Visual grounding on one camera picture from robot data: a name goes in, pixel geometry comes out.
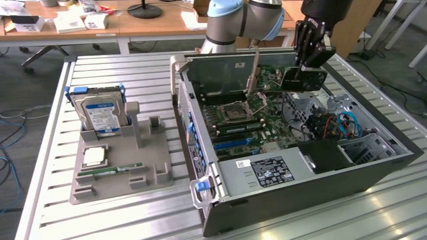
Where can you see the grey metal disk bay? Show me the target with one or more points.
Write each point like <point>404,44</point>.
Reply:
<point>363,150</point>

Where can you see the black device on box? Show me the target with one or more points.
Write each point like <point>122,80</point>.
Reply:
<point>24,19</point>

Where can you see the white table frame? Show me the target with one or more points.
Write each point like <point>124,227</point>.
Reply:
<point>383,26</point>

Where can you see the small white labelled box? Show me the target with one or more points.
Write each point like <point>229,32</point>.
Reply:
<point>96,22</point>

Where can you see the black round lamp base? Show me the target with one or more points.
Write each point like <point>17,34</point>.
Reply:
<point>144,12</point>

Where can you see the white box with black label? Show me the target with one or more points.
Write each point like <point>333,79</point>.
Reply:
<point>29,27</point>

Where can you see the grey power supply unit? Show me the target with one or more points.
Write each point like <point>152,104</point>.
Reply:
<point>233,180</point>

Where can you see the blue expansion slot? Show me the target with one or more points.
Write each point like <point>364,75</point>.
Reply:
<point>230,145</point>

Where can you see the CPU socket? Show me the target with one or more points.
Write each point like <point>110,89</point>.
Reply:
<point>234,111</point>

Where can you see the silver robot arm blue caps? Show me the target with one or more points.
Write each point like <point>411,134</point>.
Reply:
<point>233,20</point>

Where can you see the metal socket cover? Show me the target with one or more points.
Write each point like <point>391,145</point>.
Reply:
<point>256,102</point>

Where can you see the green RAM stick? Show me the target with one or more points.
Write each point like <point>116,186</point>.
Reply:
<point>106,170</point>

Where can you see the silver perforated drive cage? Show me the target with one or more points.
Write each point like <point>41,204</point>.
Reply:
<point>307,107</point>

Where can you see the long wooden desk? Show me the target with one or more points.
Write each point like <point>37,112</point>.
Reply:
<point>49,36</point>

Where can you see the grey plastic parts rack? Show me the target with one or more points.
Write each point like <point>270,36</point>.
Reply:
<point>122,155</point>

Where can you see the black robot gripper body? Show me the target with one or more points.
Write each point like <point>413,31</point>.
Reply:
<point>327,12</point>

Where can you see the silver CPU chip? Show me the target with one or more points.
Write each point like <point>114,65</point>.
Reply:
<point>93,156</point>

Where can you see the wooden cabinet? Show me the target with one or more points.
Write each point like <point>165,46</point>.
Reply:
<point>347,32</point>

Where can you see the black open PC case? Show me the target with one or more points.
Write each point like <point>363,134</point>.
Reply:
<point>300,207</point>

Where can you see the blue case release latch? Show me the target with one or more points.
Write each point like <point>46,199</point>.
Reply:
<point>200,187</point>

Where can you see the black desk leg with casters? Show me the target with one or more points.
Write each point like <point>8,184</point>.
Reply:
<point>42,54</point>

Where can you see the green motherboard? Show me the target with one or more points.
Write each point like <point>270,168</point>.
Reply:
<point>276,136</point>

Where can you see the graphics card with metal bracket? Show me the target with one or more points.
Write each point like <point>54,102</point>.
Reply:
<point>309,81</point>

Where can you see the grey cup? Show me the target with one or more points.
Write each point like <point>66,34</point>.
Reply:
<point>48,3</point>

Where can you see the white paper booklet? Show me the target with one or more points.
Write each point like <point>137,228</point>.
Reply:
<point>190,22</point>

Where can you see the brown cardboard box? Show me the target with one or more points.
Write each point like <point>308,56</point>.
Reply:
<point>200,7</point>

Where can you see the hard disk in blue carrier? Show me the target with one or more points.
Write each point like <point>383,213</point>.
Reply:
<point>100,117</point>

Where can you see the open white cardboard box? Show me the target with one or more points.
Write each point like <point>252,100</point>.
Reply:
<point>68,25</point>

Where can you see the installed RAM stick black label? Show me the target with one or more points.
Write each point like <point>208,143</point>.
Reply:
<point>240,127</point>

